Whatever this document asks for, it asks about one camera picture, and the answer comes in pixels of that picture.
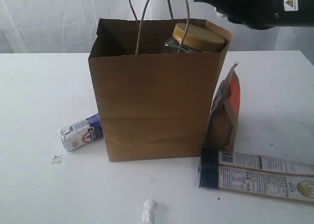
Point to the white candy bottom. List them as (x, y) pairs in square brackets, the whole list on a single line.
[(148, 217)]

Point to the nut jar with gold lid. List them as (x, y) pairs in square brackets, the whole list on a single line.
[(197, 39)]

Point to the white long noodle package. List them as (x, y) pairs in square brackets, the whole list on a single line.
[(256, 174)]

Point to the white curtain backdrop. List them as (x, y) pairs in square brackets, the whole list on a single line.
[(69, 26)]

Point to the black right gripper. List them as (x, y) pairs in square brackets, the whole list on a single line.
[(255, 14)]

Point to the blue white milk carton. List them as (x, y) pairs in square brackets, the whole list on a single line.
[(81, 133)]

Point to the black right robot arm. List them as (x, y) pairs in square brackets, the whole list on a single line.
[(297, 13)]

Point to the white candy top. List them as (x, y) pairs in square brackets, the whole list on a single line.
[(219, 14)]

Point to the brown paper bag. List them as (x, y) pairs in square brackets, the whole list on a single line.
[(152, 105)]

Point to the brown pouch with orange label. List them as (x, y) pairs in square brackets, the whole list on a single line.
[(223, 119)]

